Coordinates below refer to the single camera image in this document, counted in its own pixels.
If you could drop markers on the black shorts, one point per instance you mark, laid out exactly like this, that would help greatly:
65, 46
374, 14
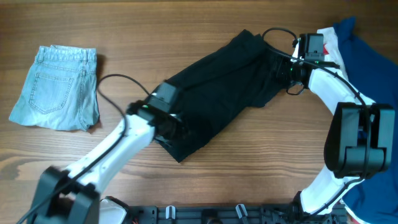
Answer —
214, 90

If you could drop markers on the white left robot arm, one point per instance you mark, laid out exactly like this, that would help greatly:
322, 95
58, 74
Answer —
73, 195

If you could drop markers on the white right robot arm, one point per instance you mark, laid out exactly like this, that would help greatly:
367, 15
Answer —
359, 140

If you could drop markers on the red and white garment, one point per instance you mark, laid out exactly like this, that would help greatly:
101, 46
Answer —
330, 43

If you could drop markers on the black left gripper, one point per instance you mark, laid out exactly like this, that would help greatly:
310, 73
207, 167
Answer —
173, 132

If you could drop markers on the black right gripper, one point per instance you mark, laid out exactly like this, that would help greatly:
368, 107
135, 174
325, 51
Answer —
283, 70

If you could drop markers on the light blue denim shorts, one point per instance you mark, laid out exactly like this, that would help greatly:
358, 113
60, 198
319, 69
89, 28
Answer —
59, 92

